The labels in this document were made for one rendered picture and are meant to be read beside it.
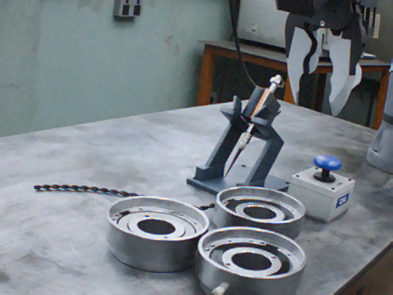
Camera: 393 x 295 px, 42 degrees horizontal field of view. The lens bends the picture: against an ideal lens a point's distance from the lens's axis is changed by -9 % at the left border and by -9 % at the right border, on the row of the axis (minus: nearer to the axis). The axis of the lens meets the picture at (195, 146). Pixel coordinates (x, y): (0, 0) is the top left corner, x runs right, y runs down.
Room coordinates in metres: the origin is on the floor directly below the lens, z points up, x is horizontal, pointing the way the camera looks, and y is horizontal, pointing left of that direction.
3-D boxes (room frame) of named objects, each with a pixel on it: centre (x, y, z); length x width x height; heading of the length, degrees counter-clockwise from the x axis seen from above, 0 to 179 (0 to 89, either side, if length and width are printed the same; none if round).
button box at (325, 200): (0.70, -0.18, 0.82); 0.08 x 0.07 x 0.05; 142
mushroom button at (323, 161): (0.69, -0.18, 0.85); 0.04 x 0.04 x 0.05
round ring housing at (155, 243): (0.51, 0.03, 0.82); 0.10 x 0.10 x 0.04
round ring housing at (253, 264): (0.46, -0.07, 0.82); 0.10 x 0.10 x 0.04
